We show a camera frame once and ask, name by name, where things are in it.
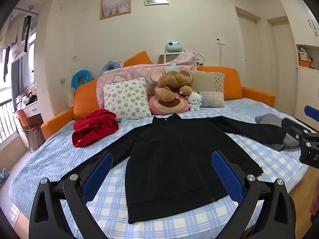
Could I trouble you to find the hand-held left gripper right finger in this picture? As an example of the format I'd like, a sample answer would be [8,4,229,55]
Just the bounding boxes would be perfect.
[211,150,297,239]

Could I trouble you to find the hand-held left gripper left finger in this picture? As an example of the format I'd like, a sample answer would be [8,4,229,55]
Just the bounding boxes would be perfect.
[29,151,114,239]

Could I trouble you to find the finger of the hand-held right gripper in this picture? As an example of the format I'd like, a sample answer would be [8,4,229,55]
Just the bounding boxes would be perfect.
[281,118,313,141]
[304,105,319,120]

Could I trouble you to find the black jacket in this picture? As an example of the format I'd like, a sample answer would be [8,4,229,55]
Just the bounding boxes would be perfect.
[98,113,287,224]

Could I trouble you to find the hanging clothes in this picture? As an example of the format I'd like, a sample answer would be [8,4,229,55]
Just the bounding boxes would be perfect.
[0,15,33,80]

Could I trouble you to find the person's right hand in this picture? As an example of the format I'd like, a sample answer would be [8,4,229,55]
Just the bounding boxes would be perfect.
[310,197,319,216]

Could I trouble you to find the grey garment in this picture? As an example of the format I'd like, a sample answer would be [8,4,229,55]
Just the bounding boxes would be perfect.
[255,114,301,151]

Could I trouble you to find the red garment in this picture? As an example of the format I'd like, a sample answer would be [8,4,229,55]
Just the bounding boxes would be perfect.
[72,109,119,148]

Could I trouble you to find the white door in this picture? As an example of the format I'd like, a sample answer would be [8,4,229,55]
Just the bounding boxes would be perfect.
[267,16,298,116]
[235,6,262,68]

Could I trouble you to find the round bed blue plaid sheet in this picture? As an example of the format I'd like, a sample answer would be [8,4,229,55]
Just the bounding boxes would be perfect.
[10,98,316,239]

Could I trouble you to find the white storage container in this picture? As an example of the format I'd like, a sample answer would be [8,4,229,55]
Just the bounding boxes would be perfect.
[298,47,309,61]

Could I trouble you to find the orange sofa bed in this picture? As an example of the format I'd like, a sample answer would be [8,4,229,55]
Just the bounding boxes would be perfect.
[41,66,275,140]

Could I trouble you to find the white floral pillow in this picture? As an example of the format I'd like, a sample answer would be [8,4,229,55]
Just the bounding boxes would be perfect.
[103,77,152,122]

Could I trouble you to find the small white plush toy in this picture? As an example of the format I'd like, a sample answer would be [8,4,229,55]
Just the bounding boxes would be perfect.
[187,91,202,111]

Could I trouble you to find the pink round plush cushion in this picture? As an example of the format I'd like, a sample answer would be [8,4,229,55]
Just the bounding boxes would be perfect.
[149,95,190,115]

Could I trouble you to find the orange chair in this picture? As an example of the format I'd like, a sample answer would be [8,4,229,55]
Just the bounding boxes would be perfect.
[16,110,44,152]

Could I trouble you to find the white wardrobe cabinet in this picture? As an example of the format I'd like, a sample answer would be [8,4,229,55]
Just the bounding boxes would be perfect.
[279,0,319,130]

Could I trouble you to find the white desk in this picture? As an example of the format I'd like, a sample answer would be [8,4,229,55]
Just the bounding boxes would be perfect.
[15,102,41,135]

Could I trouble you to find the beige patchwork pillow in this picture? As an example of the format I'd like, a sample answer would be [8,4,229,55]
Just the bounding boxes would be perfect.
[191,71,225,108]

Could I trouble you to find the pink cartoon quilt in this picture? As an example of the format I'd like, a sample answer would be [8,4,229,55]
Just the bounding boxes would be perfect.
[97,52,197,110]

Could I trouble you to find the black balcony railing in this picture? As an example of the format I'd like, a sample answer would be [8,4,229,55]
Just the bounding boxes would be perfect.
[0,100,15,142]

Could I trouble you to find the brown plush toy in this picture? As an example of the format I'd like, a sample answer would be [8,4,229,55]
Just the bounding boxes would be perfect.
[151,68,193,102]

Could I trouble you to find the orange cushion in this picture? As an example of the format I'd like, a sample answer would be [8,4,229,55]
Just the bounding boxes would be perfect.
[123,51,154,66]

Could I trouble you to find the grey curtain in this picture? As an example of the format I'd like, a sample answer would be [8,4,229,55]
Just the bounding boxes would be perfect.
[11,57,24,97]

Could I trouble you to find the white bedside shelf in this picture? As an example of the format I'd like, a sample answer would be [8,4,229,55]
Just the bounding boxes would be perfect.
[159,52,185,65]

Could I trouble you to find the mint green projector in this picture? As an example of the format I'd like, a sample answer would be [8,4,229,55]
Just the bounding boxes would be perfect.
[164,40,185,53]

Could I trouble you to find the wooden framed purple picture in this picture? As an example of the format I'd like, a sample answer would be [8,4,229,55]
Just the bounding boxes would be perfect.
[100,0,132,20]

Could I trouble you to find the large blue ring toy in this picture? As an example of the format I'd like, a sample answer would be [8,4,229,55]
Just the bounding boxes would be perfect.
[72,70,92,90]

